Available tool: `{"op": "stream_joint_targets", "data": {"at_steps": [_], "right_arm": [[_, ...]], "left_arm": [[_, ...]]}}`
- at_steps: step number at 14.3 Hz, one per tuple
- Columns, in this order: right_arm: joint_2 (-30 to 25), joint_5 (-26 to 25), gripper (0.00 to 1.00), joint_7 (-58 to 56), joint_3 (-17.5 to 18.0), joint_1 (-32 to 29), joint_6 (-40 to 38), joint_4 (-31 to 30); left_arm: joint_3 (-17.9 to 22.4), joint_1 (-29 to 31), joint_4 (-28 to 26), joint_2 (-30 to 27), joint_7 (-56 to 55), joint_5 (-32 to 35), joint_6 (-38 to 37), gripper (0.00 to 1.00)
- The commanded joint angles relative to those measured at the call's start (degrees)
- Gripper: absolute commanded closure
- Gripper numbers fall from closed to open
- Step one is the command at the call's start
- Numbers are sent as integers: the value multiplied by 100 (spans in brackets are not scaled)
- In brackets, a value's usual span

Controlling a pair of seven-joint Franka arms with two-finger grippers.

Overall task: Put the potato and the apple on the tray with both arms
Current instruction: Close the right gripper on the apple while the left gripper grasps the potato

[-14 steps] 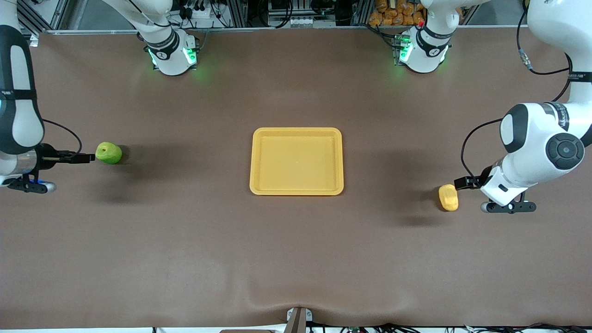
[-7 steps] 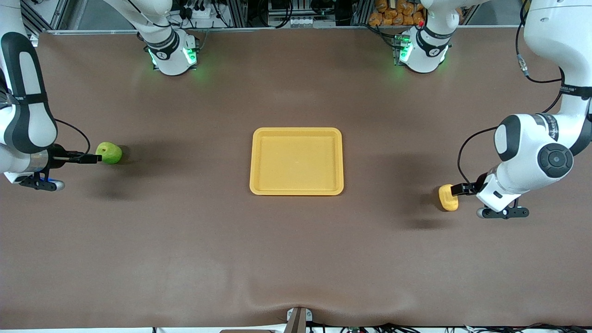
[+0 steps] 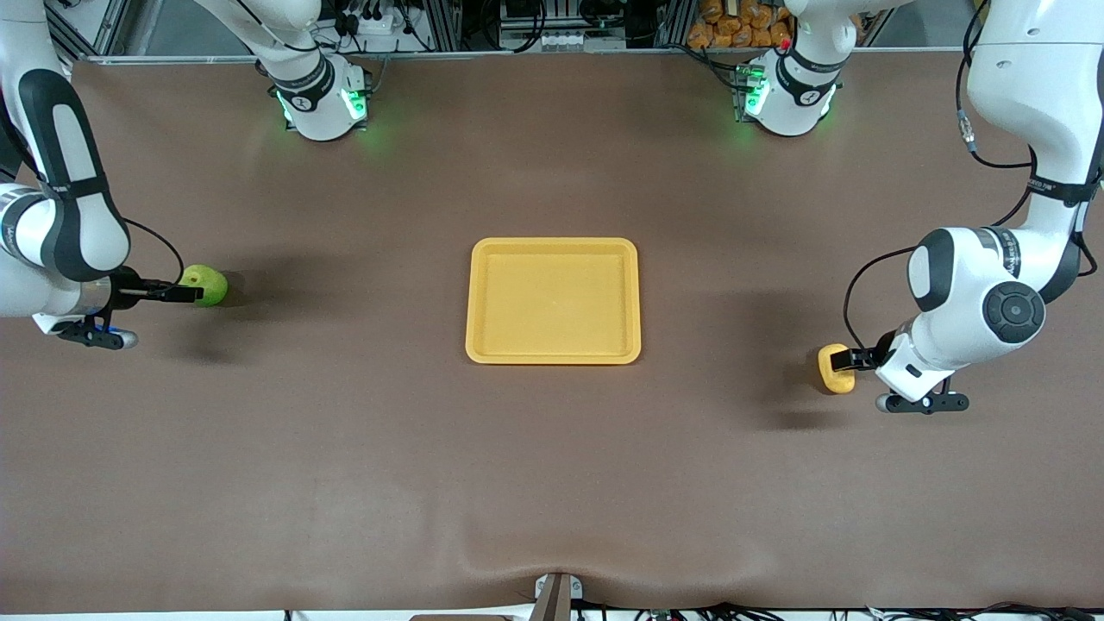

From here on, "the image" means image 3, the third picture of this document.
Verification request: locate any grey metal camera bracket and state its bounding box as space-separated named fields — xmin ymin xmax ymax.
xmin=530 ymin=572 xmax=585 ymax=621

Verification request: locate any white power strip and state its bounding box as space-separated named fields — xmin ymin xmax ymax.
xmin=332 ymin=7 xmax=406 ymax=40

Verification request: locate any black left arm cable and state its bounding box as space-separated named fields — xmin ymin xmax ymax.
xmin=844 ymin=0 xmax=1098 ymax=354

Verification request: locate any grey base connector panel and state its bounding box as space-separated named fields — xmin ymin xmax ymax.
xmin=345 ymin=67 xmax=373 ymax=123
xmin=733 ymin=62 xmax=764 ymax=122

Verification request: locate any yellow plastic tray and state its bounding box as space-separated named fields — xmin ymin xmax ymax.
xmin=465 ymin=237 xmax=642 ymax=366

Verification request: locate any pile of orange packs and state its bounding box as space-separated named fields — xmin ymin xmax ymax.
xmin=687 ymin=0 xmax=799 ymax=48

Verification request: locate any green apple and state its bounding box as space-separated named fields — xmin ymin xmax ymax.
xmin=179 ymin=264 xmax=230 ymax=308

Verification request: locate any aluminium frame profile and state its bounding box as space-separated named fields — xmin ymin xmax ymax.
xmin=414 ymin=0 xmax=462 ymax=53
xmin=655 ymin=0 xmax=695 ymax=48
xmin=47 ymin=0 xmax=130 ymax=60

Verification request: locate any brown table mat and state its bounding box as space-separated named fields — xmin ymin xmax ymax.
xmin=0 ymin=50 xmax=1104 ymax=615

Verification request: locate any yellow potato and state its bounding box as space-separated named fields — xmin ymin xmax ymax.
xmin=818 ymin=343 xmax=856 ymax=395

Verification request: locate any grey electronics box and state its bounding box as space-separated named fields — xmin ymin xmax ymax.
xmin=496 ymin=0 xmax=630 ymax=53

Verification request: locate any silver table edge rail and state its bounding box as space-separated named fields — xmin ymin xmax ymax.
xmin=82 ymin=47 xmax=975 ymax=66

